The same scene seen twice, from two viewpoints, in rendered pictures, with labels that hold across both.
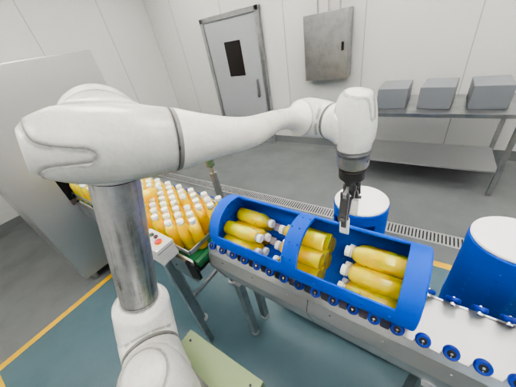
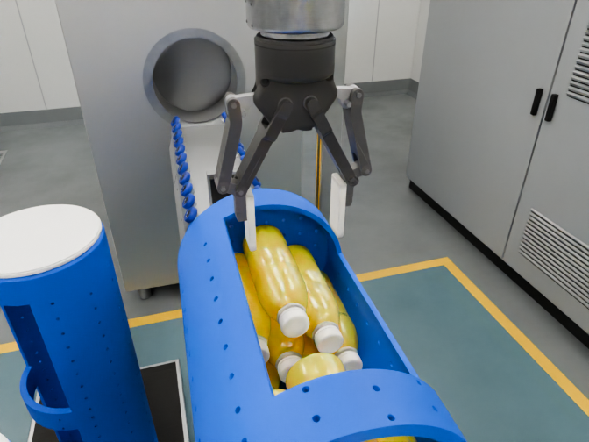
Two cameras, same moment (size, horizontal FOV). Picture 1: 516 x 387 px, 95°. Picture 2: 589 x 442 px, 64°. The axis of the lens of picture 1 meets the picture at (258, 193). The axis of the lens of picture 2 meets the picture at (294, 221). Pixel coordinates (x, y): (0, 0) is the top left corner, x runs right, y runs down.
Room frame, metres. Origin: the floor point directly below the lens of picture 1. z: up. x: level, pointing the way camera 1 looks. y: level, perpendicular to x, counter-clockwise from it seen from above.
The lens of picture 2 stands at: (0.96, -0.03, 1.60)
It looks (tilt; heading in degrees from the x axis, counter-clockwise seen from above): 32 degrees down; 214
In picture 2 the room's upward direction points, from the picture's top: straight up
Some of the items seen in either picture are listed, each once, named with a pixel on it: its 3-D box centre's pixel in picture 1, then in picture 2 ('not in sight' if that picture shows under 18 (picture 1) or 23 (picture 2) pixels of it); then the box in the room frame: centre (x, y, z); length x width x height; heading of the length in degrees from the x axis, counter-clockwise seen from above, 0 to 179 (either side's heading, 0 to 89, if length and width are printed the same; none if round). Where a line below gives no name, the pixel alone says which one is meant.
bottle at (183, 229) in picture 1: (186, 234); not in sight; (1.06, 0.46, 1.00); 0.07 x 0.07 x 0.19
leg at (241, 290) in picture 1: (248, 309); not in sight; (0.94, 0.23, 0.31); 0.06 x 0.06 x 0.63; 50
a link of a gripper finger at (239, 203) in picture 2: not in sight; (230, 198); (0.64, -0.33, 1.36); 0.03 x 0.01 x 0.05; 140
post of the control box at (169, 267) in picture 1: (190, 303); not in sight; (0.94, 0.58, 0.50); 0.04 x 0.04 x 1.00; 50
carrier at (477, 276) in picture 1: (476, 300); (82, 374); (0.58, -0.98, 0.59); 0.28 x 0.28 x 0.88
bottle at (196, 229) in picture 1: (197, 233); not in sight; (1.04, 0.39, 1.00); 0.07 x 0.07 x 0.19
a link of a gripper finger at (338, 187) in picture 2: (344, 225); (337, 205); (0.55, -0.25, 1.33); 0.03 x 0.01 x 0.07; 50
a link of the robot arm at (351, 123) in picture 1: (351, 119); not in sight; (0.60, -0.28, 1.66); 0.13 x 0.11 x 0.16; 27
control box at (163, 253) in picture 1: (157, 246); not in sight; (0.94, 0.58, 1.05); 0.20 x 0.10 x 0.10; 50
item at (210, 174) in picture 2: not in sight; (228, 198); (0.17, -0.78, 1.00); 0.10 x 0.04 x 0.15; 140
